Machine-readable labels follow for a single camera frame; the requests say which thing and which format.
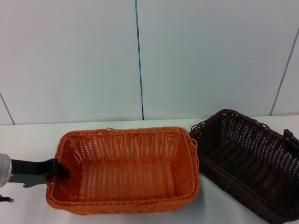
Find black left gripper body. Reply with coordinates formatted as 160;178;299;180
10;159;47;178

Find dark brown woven plastic basket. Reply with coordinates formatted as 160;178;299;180
188;108;299;224

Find orange woven plastic basket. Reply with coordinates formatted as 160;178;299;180
45;126;201;216

